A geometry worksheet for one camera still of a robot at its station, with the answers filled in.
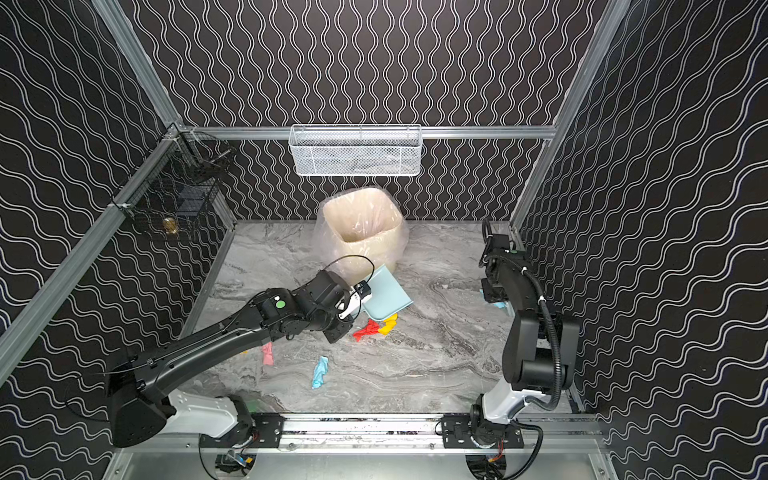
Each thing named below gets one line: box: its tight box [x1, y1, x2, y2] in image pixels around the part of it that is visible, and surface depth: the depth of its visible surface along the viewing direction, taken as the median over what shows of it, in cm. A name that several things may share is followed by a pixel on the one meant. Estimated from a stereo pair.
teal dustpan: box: [362, 263, 413, 320], surface depth 79 cm
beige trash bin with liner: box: [312, 186, 410, 286], surface depth 94 cm
